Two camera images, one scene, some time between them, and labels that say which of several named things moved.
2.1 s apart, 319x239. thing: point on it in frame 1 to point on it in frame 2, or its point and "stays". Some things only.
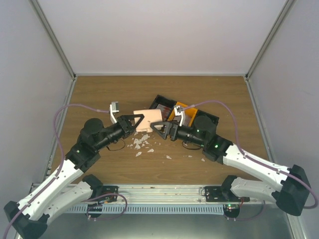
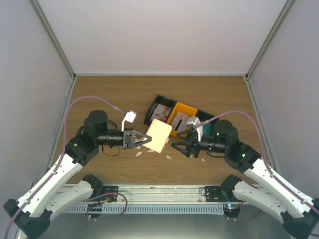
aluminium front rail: x=164 y=195 stays
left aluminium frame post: x=35 y=5 stays
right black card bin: x=199 y=113 stays
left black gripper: x=127 y=127 to x=128 y=137
